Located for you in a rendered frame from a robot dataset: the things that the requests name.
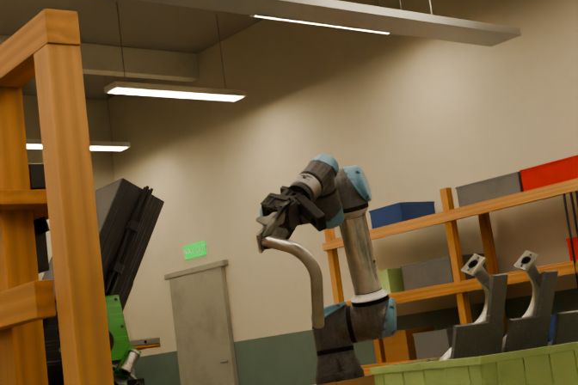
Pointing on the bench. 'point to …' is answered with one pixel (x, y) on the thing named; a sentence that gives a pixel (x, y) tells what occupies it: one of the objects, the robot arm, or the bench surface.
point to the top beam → (15, 46)
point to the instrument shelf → (25, 201)
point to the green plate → (117, 326)
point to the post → (46, 98)
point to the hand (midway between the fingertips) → (269, 240)
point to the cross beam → (27, 303)
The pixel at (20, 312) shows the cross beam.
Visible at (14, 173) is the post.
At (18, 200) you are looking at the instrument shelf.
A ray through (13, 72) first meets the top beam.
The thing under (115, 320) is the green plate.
